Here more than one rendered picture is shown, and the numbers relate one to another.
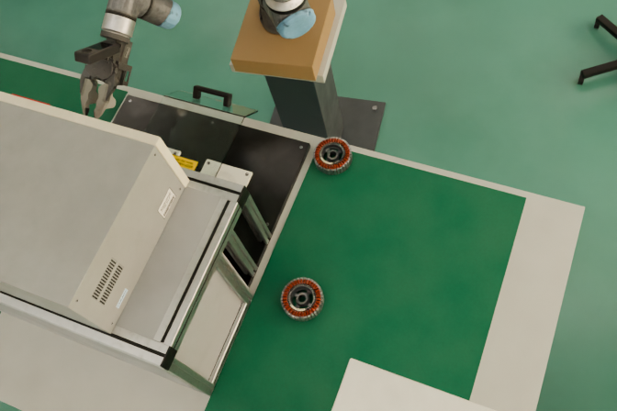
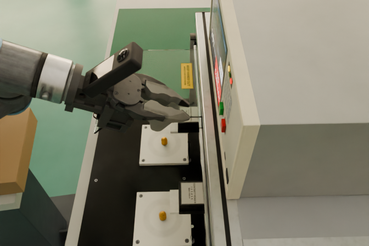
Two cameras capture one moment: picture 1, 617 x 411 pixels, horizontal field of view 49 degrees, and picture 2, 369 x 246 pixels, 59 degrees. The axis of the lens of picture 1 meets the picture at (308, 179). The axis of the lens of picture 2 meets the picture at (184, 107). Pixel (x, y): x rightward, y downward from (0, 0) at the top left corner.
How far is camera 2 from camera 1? 1.74 m
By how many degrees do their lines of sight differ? 62
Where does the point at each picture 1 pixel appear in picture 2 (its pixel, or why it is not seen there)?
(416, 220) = (147, 40)
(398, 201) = not seen: hidden behind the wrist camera
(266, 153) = not seen: hidden behind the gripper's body
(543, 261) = not seen: outside the picture
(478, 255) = (159, 16)
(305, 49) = (7, 117)
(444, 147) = (46, 155)
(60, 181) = (309, 4)
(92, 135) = (242, 1)
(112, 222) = not seen: outside the picture
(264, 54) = (11, 149)
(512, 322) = (189, 2)
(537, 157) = (51, 109)
